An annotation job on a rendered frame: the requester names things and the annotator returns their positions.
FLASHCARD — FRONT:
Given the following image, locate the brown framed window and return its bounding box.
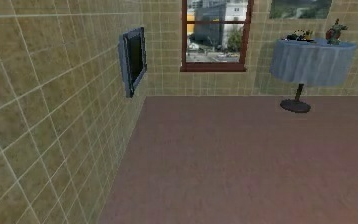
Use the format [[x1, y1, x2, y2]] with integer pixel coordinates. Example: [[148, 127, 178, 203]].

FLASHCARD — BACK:
[[179, 0, 255, 73]]

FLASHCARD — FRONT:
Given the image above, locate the round table with blue cloth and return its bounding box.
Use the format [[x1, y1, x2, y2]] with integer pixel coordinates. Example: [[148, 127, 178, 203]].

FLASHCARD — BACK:
[[268, 37, 358, 114]]

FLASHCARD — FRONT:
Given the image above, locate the black and yellow small object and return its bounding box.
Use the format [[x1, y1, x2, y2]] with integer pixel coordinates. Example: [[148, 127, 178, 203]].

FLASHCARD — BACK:
[[285, 29, 315, 43]]

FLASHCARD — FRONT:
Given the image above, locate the red and green plant ornament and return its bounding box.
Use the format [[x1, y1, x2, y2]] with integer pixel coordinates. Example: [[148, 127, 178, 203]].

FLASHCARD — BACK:
[[325, 18, 349, 46]]

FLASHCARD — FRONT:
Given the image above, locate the grey framed wall television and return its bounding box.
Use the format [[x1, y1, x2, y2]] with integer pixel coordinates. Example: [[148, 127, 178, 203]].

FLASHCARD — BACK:
[[117, 26, 148, 99]]

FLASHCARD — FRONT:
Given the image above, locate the green landscape wall picture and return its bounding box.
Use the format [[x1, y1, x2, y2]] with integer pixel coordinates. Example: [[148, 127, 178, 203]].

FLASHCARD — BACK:
[[268, 0, 333, 20]]

